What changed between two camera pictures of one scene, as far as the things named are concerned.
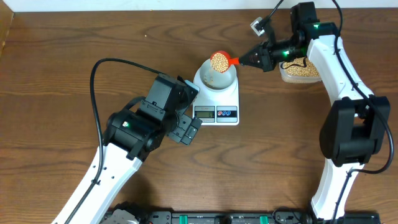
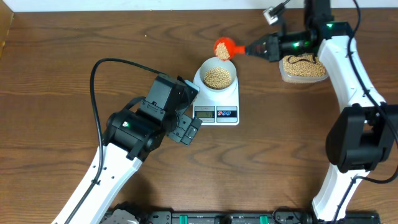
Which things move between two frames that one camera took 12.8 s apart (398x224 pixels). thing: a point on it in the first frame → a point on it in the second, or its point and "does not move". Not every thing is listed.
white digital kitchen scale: [220, 108] does not move
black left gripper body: [180, 127] does not move
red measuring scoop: [221, 61] → [225, 48]
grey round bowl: [217, 81] does not move
